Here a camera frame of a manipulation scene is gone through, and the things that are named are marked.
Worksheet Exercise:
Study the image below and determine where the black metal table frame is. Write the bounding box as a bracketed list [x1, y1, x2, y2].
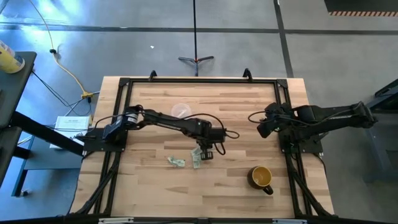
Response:
[70, 76, 335, 220]

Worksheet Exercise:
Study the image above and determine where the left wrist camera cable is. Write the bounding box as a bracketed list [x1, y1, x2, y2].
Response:
[186, 113, 241, 156]

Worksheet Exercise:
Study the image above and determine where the blue metal stand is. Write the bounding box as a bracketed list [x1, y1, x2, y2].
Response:
[11, 135, 84, 197]

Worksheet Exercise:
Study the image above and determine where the yellow floor cable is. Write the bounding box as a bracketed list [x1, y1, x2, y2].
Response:
[29, 0, 94, 99]

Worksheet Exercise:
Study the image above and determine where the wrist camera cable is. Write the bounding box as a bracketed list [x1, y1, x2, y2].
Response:
[248, 110, 272, 124]
[186, 113, 241, 156]

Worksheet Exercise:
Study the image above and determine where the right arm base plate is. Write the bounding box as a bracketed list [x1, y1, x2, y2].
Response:
[278, 128, 324, 155]

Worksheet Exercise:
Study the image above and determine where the black cable bundle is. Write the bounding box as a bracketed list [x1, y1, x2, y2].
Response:
[74, 151, 123, 215]
[285, 154, 333, 217]

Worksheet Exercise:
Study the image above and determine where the black desk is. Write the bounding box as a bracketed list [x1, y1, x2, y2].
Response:
[0, 51, 86, 187]

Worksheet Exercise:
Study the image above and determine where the yellow wipes canister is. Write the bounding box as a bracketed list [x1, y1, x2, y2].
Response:
[0, 40, 25, 75]

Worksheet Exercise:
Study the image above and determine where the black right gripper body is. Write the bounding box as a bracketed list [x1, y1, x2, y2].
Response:
[257, 103, 285, 139]

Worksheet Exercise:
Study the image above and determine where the black hazard-striped mat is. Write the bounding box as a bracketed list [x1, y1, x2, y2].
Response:
[324, 0, 398, 17]

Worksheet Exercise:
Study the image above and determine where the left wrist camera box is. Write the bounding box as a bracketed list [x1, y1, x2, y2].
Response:
[211, 126, 227, 144]

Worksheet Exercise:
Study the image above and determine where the white paper sheet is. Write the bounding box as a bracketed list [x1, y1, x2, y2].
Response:
[49, 115, 94, 150]

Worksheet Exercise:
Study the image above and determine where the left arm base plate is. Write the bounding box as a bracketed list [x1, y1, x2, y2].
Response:
[82, 126, 129, 153]

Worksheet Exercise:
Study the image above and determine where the blue metal cart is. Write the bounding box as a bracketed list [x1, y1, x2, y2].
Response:
[363, 79, 398, 181]

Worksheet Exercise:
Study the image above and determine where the black floor cable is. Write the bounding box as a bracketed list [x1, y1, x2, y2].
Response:
[30, 70, 94, 116]

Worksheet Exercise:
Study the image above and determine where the clear round plastic container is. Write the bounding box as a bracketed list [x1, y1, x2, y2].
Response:
[170, 102, 193, 119]

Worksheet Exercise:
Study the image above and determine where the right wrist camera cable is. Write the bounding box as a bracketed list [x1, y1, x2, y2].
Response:
[248, 110, 272, 124]

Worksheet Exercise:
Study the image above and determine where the white metal bracket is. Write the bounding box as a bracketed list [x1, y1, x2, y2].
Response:
[98, 217, 134, 224]
[272, 218, 308, 224]

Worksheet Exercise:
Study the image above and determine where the brown mug yellow inside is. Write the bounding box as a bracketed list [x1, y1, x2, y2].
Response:
[247, 166, 274, 196]

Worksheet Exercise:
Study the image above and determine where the black tripod stand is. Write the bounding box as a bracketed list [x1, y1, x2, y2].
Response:
[178, 0, 215, 77]

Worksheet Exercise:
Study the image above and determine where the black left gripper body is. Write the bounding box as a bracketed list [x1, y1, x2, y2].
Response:
[197, 139, 215, 161]

